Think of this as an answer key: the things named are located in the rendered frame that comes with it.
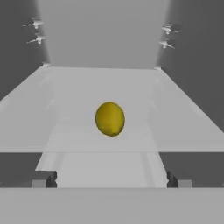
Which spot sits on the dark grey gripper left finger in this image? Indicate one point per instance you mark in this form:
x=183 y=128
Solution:
x=51 y=178

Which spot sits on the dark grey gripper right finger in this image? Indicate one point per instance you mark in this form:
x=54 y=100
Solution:
x=172 y=180

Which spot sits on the small white shelf peg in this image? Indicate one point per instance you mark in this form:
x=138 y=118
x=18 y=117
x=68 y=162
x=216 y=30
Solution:
x=168 y=29
x=36 y=23
x=166 y=44
x=38 y=39

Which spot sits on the grey fridge interior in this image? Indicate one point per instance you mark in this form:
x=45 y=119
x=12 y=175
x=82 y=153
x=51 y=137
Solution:
x=102 y=32

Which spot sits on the yellow lemon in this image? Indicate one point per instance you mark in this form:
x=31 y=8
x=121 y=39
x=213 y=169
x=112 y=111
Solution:
x=110 y=119

